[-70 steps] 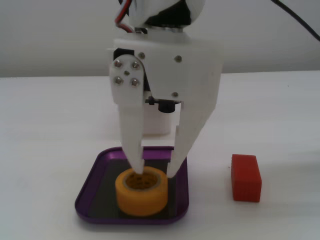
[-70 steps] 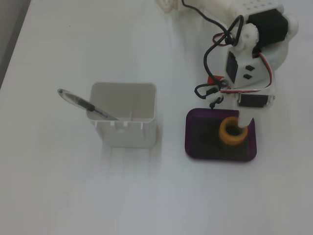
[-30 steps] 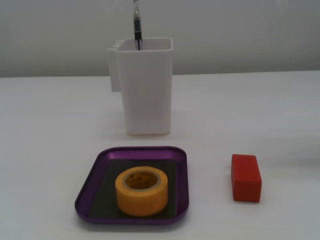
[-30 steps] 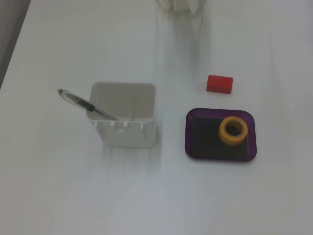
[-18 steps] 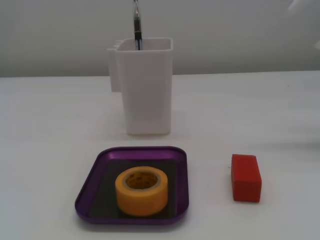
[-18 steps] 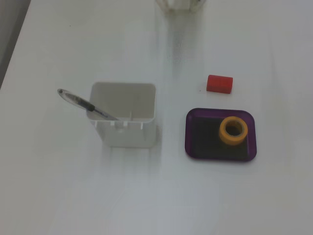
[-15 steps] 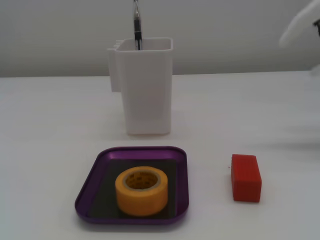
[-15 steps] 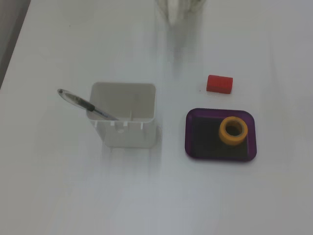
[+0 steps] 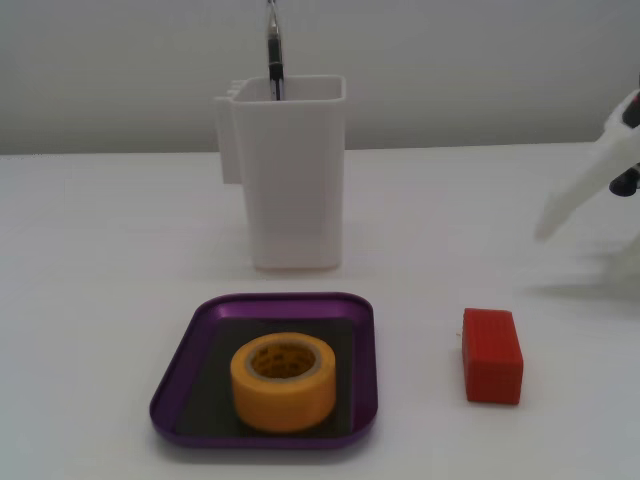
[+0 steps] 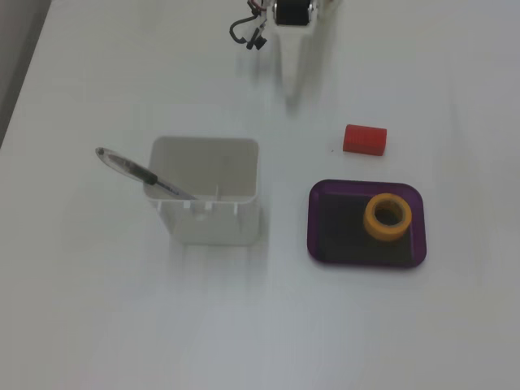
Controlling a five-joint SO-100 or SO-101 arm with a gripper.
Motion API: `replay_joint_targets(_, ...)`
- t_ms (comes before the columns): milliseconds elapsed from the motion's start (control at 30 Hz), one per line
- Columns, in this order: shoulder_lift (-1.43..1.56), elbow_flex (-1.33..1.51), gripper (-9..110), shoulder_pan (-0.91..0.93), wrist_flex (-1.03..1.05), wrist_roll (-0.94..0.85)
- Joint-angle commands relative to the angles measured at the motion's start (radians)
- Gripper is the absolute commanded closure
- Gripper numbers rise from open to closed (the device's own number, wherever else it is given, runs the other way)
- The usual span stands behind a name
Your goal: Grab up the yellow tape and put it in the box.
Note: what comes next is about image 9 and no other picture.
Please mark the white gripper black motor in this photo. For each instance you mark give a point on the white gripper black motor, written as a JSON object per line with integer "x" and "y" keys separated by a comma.
{"x": 607, "y": 159}

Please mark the white plastic box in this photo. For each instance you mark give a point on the white plastic box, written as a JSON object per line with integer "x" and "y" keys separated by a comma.
{"x": 295, "y": 200}

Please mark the yellow tape roll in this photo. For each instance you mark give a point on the yellow tape roll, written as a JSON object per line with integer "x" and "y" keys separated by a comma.
{"x": 280, "y": 406}

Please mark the clear black ballpoint pen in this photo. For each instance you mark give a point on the clear black ballpoint pen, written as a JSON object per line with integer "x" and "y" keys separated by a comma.
{"x": 275, "y": 55}

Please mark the red rectangular block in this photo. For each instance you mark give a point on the red rectangular block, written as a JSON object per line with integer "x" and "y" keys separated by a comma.
{"x": 492, "y": 361}

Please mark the purple metal tray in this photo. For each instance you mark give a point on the purple metal tray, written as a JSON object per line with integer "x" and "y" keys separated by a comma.
{"x": 280, "y": 306}

